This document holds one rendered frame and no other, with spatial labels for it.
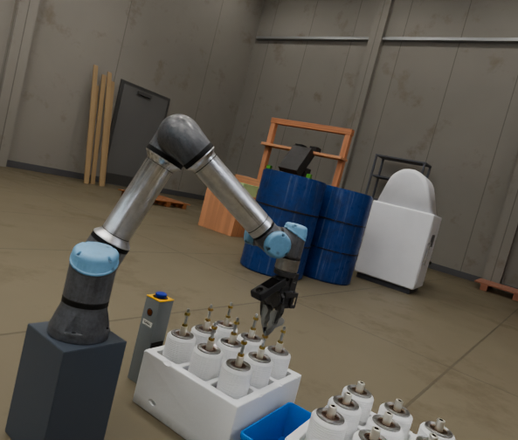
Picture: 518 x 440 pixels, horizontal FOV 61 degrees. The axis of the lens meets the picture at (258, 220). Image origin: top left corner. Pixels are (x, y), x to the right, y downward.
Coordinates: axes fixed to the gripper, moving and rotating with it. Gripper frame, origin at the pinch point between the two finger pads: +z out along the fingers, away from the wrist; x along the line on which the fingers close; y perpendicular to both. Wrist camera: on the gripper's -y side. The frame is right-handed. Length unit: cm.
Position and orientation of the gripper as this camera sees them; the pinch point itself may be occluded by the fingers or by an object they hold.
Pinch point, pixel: (265, 330)
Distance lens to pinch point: 144.8
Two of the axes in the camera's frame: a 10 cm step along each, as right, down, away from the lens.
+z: -2.4, 9.7, 0.8
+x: -6.6, -2.3, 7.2
